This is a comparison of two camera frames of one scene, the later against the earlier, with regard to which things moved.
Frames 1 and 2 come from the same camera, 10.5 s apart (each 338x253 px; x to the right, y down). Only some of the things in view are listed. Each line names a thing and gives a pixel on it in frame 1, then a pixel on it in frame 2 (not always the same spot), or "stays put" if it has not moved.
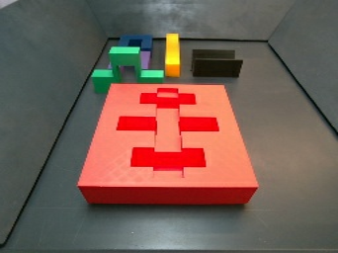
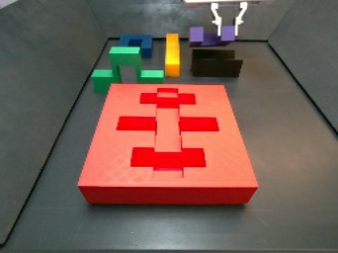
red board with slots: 169,148 stays put
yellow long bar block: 172,55 stays put
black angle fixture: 216,63 stays put
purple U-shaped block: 146,60 to 209,39
